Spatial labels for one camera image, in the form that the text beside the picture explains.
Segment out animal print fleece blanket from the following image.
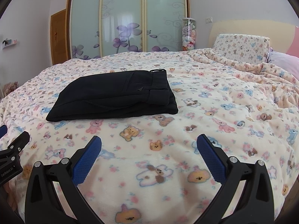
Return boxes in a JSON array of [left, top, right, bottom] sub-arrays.
[[0, 48, 299, 224]]

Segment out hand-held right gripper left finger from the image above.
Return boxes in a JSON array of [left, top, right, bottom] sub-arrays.
[[24, 135, 110, 224]]

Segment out cream headboard panel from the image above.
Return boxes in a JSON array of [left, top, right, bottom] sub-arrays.
[[207, 20, 297, 52]]

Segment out white wall shelf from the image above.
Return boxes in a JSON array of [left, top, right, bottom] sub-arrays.
[[2, 37, 19, 49]]

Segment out wooden door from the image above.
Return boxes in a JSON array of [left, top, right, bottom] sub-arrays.
[[50, 9, 69, 66]]

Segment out pink headboard panel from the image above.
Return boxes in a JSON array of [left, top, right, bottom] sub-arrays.
[[285, 27, 299, 57]]

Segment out clear tube of plush toys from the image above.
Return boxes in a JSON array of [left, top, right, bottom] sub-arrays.
[[182, 18, 197, 51]]

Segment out animal print pillow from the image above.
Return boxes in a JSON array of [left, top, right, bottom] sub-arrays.
[[212, 34, 271, 64]]

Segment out black pants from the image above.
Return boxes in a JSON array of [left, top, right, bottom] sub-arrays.
[[46, 69, 179, 122]]

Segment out wardrobe with floral glass doors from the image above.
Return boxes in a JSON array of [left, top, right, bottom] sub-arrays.
[[67, 0, 191, 66]]

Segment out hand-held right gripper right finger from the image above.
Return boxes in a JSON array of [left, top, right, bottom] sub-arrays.
[[194, 134, 274, 224]]

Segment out purple pillow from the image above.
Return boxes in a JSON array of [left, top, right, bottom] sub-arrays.
[[266, 48, 299, 73]]

